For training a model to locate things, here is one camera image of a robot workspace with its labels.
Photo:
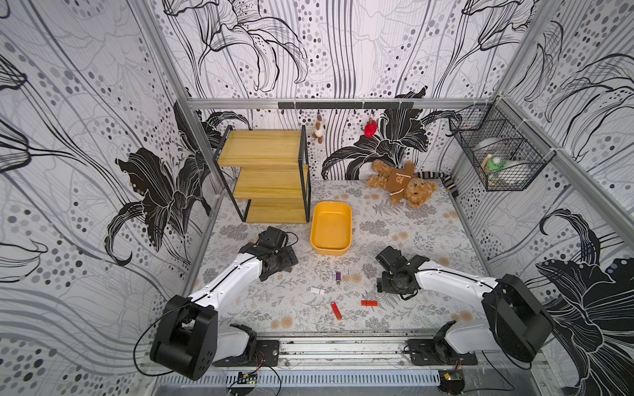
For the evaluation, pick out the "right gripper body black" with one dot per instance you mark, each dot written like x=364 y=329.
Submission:
x=391 y=283

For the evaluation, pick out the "small circuit board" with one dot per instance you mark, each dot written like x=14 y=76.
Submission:
x=249 y=379

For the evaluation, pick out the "small black connector box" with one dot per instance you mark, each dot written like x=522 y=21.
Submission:
x=451 y=382

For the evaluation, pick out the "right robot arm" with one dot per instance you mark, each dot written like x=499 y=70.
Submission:
x=515 y=322

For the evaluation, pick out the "red hanging strawberry toy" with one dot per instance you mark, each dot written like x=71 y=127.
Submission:
x=370 y=128

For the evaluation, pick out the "wooden shelf black frame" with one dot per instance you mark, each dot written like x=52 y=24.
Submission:
x=266 y=174

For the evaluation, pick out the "black wire basket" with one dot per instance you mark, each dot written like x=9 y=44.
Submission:
x=484 y=129

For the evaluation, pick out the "yellow plastic storage box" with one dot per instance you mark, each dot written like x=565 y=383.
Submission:
x=332 y=228

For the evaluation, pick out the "green white bottle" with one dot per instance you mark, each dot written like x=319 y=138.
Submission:
x=493 y=166

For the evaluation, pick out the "small hanging plush toy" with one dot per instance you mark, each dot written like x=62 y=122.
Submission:
x=319 y=130

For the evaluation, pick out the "striped plush tail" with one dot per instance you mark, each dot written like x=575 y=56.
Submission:
x=444 y=178

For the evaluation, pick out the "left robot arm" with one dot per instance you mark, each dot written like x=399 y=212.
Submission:
x=189 y=339

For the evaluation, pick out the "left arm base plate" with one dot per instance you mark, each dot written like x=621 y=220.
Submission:
x=265 y=352

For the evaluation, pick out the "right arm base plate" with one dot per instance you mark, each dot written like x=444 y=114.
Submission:
x=427 y=352

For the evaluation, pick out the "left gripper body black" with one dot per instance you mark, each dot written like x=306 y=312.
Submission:
x=281 y=262

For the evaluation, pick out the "brown teddy bear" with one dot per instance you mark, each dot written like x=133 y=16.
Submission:
x=401 y=184

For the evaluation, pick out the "black hook rail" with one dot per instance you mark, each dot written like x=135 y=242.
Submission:
x=303 y=105

